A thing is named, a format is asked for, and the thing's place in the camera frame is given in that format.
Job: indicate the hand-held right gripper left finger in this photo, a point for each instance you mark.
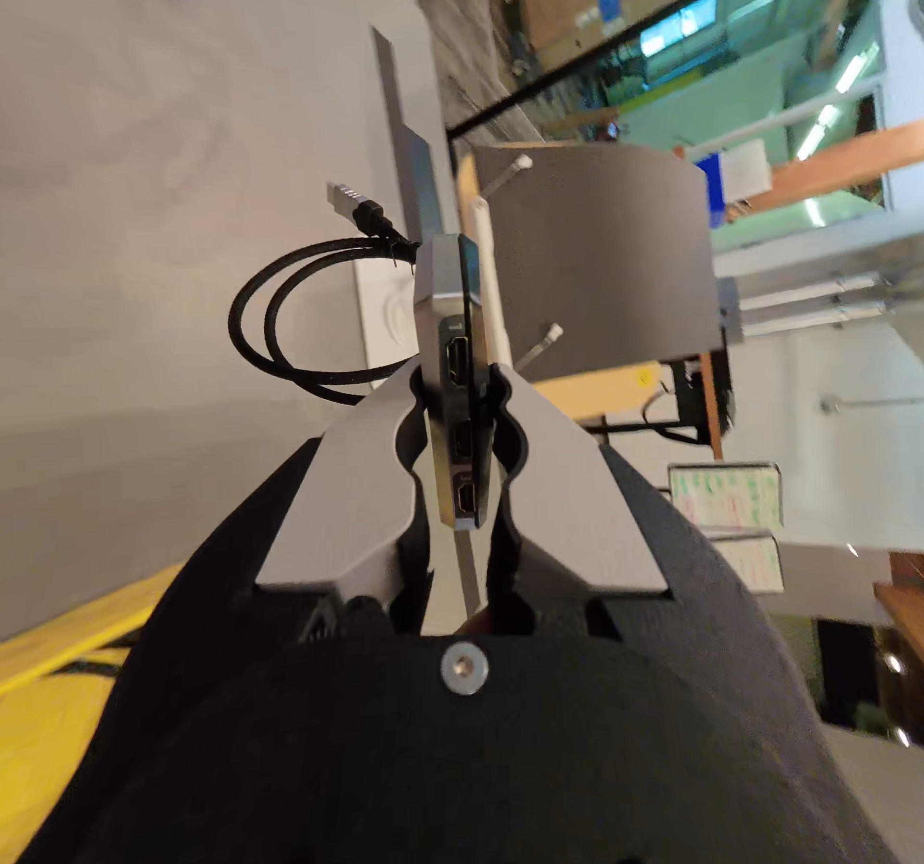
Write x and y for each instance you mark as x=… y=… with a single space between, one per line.
x=347 y=518

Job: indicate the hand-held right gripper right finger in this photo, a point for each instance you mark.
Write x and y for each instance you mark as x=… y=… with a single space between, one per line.
x=578 y=518

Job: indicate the yellow plastic bin stack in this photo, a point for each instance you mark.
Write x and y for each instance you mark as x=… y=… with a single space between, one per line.
x=58 y=720

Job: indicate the whiteboard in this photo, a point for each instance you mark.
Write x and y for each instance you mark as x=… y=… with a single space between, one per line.
x=729 y=496
x=754 y=561

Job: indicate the black tilted board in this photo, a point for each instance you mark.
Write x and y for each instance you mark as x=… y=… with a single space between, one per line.
x=607 y=258

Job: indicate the blue storage crate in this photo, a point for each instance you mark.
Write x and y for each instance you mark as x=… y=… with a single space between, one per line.
x=712 y=189

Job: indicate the wooden beam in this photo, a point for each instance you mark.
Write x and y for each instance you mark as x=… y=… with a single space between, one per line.
x=838 y=169

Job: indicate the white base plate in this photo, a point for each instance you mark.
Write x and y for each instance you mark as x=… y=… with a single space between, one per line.
x=383 y=319

